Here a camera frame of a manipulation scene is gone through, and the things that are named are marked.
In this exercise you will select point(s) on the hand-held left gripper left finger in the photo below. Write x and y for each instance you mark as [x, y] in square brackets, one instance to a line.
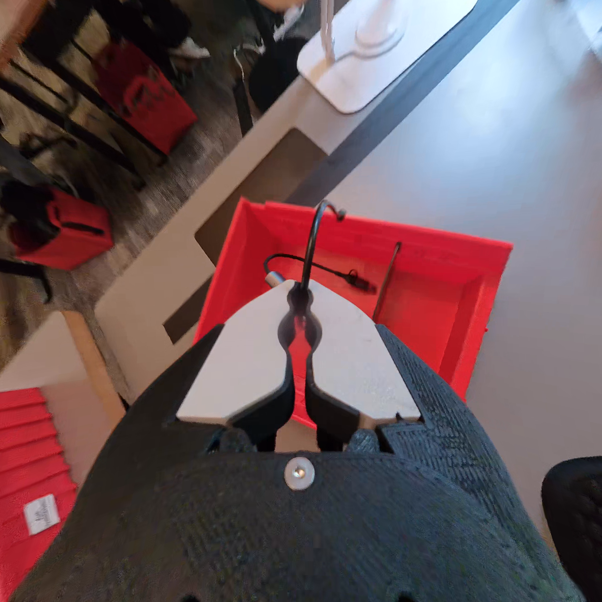
[244, 367]

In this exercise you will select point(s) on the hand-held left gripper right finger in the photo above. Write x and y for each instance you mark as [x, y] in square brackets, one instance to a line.
[357, 371]

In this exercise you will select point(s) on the small red plastic bin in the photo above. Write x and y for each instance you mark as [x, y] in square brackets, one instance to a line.
[423, 301]

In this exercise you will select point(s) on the wooden table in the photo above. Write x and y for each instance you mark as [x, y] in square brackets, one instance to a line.
[42, 348]

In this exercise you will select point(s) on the red fabric bag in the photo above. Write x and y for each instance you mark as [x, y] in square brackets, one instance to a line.
[150, 108]
[70, 230]

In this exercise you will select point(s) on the large red tote white label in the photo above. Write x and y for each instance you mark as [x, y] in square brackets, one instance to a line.
[23, 447]

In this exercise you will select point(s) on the black mesh cushion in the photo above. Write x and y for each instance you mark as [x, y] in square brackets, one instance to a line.
[578, 517]

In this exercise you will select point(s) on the white document stand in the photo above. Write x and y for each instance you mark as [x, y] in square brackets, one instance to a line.
[357, 80]

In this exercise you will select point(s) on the black backpack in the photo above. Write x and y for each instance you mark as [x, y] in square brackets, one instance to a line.
[277, 75]

